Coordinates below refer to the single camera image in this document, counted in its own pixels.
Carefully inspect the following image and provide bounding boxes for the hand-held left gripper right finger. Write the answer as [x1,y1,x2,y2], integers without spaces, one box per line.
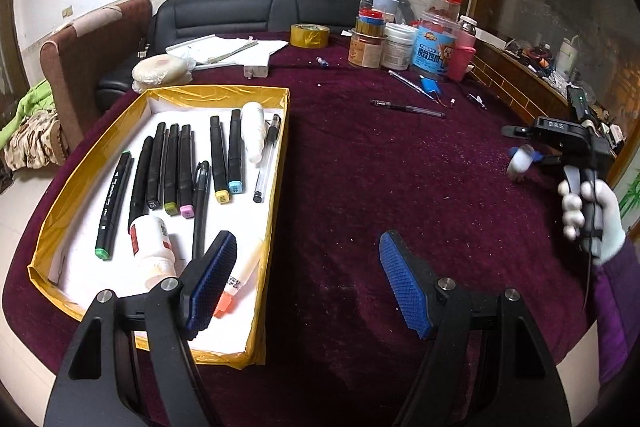
[378,230,571,427]

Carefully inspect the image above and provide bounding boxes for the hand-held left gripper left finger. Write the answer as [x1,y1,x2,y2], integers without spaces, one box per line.
[44,230,238,427]

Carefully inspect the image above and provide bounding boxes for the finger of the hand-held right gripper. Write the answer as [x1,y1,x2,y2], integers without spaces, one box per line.
[529,151,564,170]
[501,125,539,156]

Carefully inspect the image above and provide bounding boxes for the small white bottle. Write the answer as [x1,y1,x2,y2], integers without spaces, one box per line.
[505,145,539,180]

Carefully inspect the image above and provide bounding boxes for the orange-tipped highlighter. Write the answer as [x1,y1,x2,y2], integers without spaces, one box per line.
[213,236,266,319]

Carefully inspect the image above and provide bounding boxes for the white bottle red label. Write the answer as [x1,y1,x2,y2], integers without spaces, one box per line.
[128,215,182,289]

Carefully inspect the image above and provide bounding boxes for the slim black pen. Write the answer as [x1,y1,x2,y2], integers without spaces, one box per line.
[191,160,211,264]

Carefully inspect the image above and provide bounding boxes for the black marker pink cap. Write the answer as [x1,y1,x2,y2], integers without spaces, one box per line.
[178,124,196,219]

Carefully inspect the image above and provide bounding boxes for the black marker olive cap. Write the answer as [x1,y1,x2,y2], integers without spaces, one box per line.
[163,123,181,216]

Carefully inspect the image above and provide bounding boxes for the thick matte black pen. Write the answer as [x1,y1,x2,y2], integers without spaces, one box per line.
[128,135,155,229]

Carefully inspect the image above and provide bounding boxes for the black marker yellow caps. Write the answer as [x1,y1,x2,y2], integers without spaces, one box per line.
[209,115,230,204]

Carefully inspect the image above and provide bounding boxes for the black marker green cap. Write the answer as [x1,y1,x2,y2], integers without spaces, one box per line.
[94,150,135,262]

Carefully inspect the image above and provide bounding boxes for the black marker grey cap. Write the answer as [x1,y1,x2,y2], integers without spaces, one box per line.
[146,121,168,212]

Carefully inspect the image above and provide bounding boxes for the black marker blue cap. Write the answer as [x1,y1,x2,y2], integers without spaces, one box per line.
[227,108,245,194]

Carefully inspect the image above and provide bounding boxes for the gold cardboard box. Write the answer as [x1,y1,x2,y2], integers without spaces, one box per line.
[27,85,292,367]

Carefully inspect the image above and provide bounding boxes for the tall white bottle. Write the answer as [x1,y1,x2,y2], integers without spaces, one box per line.
[241,101,265,166]

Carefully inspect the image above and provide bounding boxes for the person's right forearm purple sleeve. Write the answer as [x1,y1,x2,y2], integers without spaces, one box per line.
[591,239,640,386]

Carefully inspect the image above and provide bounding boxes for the person's right hand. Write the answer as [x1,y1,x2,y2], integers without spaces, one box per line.
[557,179,629,266]

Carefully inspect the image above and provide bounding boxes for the pink bottle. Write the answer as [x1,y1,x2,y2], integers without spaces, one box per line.
[448,15,479,82]

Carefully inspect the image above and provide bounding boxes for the black capped clear gel pen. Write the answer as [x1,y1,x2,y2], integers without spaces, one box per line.
[370,99,446,119]

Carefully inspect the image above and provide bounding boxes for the clear jar blue label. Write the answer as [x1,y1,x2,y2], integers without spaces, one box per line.
[410,11,461,82]

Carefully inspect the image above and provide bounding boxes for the white plastic jar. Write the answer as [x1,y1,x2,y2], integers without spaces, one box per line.
[382,24,419,72]

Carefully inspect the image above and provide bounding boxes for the clear jar red lid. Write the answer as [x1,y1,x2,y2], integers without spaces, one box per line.
[426,0,464,23]

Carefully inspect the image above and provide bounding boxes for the orange label can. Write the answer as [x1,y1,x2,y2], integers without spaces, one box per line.
[348,29,389,69]

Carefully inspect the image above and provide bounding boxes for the stack of coloured tape rolls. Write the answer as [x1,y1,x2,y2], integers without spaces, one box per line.
[355,6,387,38]

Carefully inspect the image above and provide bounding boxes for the white round bundle plastic bag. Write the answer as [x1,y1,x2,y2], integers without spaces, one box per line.
[131,54,194,94]

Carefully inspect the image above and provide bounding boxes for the patterned blanket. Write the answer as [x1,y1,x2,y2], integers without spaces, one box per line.
[2,109,66,174]

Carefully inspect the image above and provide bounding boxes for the white papers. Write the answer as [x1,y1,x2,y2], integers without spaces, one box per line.
[164,34,291,70]

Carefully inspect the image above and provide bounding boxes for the yellow tape roll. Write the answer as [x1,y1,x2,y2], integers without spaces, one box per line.
[290,23,330,50]

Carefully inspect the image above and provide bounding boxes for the brown chair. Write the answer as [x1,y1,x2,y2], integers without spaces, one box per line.
[39,0,154,154]

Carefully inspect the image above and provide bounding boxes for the green cloth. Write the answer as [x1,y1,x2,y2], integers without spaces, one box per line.
[0,79,54,148]

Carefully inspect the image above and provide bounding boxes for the black sofa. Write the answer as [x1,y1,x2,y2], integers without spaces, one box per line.
[97,0,374,108]

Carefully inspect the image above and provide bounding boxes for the blue battery pack red wire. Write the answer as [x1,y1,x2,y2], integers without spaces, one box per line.
[418,75,457,108]

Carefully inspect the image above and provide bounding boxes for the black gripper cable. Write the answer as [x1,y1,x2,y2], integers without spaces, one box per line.
[582,227,599,314]

